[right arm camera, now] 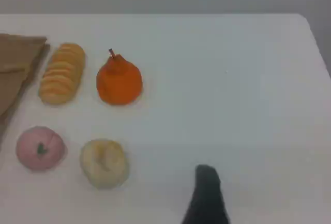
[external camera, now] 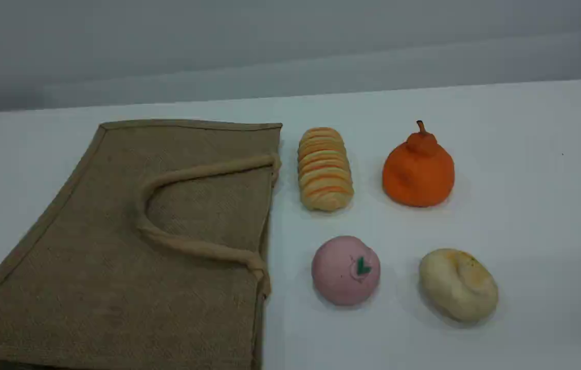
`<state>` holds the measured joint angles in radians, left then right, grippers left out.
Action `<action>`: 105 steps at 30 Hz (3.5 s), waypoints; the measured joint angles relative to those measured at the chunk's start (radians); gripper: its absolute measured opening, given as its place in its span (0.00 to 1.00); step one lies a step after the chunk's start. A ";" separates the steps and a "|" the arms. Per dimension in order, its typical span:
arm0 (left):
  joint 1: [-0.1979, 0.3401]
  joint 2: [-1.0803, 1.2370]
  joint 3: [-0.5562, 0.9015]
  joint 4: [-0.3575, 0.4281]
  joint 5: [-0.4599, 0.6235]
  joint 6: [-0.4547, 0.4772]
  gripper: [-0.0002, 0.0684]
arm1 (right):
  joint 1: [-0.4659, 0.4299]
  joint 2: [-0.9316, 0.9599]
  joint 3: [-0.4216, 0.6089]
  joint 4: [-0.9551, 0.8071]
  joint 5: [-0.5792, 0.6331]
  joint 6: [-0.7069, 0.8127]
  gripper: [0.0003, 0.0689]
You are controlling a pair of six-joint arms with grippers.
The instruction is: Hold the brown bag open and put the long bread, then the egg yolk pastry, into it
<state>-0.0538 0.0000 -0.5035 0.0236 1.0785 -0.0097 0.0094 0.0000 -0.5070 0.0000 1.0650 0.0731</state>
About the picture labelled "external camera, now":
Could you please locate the orange pear-shaped toy fruit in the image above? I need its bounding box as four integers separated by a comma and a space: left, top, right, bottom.
382, 120, 456, 208

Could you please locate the pink peach bun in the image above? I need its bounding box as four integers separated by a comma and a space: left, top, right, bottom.
311, 235, 381, 307

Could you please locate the pale egg yolk pastry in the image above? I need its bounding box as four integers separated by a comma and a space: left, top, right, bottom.
418, 248, 500, 323

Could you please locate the brown jute tote bag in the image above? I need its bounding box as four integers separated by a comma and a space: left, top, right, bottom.
0, 119, 283, 370

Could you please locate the striped long bread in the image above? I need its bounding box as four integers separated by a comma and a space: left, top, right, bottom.
297, 126, 355, 212

